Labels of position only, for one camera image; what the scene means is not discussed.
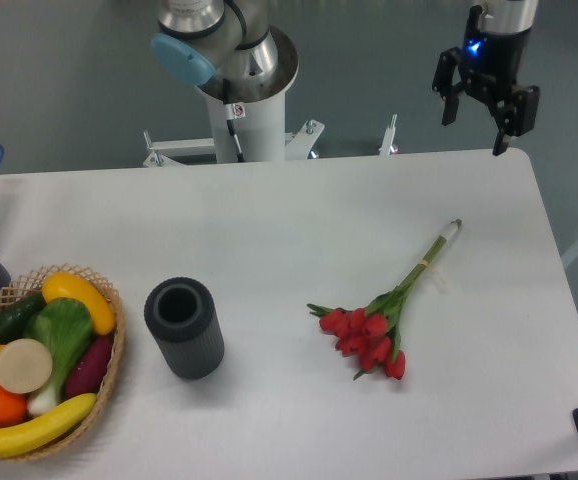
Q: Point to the dark grey ribbed vase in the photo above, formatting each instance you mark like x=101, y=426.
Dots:
x=181, y=316

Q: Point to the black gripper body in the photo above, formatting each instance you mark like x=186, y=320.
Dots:
x=494, y=42

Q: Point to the red tulip bouquet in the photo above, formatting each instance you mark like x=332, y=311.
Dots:
x=372, y=333

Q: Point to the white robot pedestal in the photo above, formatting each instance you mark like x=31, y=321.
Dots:
x=241, y=132

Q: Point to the purple sweet potato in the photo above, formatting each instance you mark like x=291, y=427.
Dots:
x=88, y=374

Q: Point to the beige round disc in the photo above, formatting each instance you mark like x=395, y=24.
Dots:
x=25, y=366

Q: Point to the green bok choy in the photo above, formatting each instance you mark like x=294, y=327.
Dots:
x=64, y=326

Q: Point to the green cucumber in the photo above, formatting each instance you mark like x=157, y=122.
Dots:
x=14, y=318

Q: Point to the yellow banana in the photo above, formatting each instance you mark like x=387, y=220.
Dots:
x=38, y=432

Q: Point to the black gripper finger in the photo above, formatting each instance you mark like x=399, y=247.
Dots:
x=515, y=116
x=443, y=84

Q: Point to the woven wicker basket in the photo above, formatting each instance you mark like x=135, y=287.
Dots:
x=31, y=283

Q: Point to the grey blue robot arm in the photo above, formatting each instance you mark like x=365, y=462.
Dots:
x=243, y=66

